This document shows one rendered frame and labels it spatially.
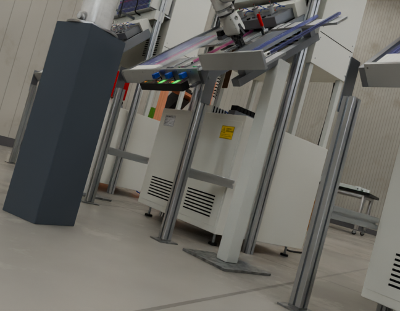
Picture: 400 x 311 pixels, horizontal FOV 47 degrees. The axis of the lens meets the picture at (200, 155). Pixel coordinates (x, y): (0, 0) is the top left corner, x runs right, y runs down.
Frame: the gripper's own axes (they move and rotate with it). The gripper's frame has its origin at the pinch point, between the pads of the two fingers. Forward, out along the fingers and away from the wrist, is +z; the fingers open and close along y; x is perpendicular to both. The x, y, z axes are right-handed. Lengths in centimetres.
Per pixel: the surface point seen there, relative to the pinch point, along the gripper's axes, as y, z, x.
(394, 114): 454, 602, -727
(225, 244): -37, 44, 76
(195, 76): -5.6, -3.4, 33.7
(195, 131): -14, 11, 51
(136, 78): 45, -3, 34
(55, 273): -66, -13, 130
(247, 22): 12.7, -0.6, -20.5
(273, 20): -5.0, 0.2, -20.3
